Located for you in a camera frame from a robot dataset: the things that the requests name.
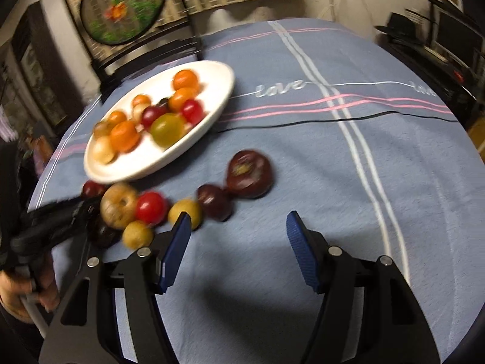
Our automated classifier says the red cherry tomato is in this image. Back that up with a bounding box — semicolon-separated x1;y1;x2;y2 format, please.
181;99;203;124

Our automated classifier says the black hat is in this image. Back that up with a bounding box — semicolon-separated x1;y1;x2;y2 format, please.
374;12;425;44

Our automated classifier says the white oval plate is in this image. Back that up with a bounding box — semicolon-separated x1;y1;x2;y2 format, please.
83;60;236;183

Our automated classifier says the dark brown fruit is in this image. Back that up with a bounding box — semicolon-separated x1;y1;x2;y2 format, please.
89;220;121;249

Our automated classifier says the large dark purple fruit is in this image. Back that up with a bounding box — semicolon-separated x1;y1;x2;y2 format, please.
226;150;274;200

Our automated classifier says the large tan fruit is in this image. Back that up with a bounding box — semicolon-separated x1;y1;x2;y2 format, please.
100;183;139;230

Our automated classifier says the black cable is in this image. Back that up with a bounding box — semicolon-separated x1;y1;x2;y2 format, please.
218;111;459;134

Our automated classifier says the green yellow tomato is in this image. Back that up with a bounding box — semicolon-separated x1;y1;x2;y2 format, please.
149;113;186;149

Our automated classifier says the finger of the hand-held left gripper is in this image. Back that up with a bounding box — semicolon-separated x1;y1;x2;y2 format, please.
56;196;101;224
61;217;95;242

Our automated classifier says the dark picture frame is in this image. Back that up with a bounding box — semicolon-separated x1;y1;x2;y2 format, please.
11;0;76;130

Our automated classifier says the black cabinet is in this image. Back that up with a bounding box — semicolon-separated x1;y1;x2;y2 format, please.
379;38;482;122

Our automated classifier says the small yellow fruit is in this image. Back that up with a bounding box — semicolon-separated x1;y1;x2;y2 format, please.
122;221;155;251
168;199;202;230

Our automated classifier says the dark red fruit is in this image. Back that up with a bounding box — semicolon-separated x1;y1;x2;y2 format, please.
81;180;109;198

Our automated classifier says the black monitor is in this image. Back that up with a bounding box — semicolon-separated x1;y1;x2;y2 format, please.
432;8;482;69

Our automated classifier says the person's left hand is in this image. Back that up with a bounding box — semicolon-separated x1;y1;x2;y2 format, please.
0;261;60;324

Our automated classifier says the lumpy orange fruit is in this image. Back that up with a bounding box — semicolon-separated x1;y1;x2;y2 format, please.
111;120;140;152

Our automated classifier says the small red fruit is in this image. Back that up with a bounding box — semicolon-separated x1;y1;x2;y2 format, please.
135;192;168;225

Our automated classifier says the blue striped tablecloth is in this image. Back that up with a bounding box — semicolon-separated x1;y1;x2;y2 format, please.
28;18;485;364

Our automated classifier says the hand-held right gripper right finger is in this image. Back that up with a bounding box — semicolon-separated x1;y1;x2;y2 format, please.
286;211;442;364

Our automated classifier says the black chair with picture back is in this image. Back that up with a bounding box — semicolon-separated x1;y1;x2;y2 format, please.
62;0;203;103

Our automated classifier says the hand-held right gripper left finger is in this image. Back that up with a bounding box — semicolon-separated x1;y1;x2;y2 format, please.
38;211;192;364

